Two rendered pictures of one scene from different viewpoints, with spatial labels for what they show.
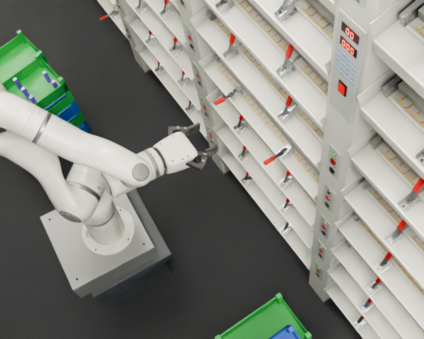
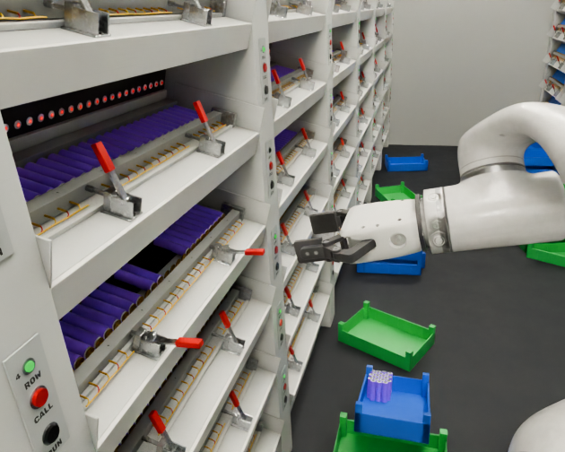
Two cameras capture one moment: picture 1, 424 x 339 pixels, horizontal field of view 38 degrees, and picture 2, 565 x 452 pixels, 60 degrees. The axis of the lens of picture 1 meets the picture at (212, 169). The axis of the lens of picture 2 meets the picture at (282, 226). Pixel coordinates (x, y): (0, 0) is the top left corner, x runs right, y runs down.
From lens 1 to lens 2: 1.90 m
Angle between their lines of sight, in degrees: 90
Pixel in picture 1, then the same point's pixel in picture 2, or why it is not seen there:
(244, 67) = (144, 194)
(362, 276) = (286, 260)
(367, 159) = not seen: hidden behind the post
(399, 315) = (295, 235)
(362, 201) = not seen: hidden behind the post
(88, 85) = not seen: outside the picture
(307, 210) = (253, 316)
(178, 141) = (363, 217)
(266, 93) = (184, 169)
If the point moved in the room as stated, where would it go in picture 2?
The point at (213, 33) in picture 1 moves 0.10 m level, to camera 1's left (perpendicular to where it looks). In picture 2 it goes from (65, 249) to (125, 276)
